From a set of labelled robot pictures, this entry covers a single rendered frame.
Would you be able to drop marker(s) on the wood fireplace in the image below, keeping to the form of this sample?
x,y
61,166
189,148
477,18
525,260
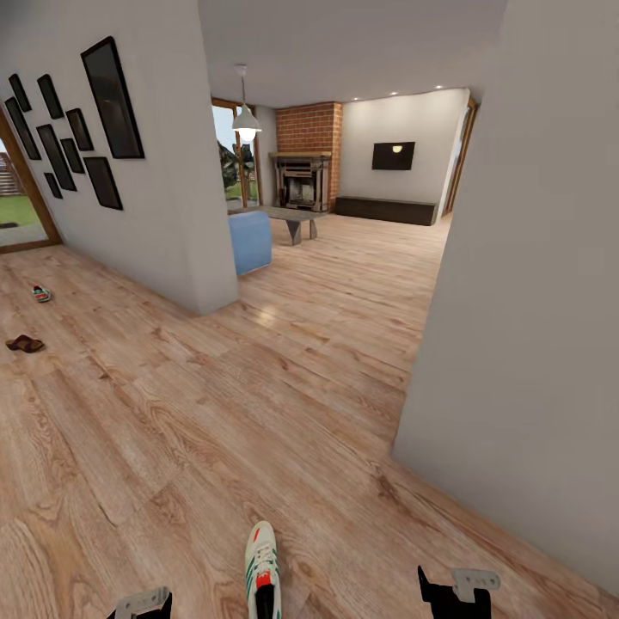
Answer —
x,y
302,182

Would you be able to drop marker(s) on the sofa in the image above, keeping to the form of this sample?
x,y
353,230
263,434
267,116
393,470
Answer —
x,y
251,241

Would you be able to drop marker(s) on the coffee table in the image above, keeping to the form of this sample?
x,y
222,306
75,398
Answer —
x,y
293,218

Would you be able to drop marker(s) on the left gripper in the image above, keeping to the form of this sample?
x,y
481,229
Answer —
x,y
158,613

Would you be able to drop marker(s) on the gym shoe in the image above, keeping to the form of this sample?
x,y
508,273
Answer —
x,y
262,573
41,294

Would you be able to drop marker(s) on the sandal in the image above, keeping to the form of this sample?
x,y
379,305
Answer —
x,y
27,344

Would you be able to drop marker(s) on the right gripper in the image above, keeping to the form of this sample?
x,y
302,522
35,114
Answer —
x,y
446,605

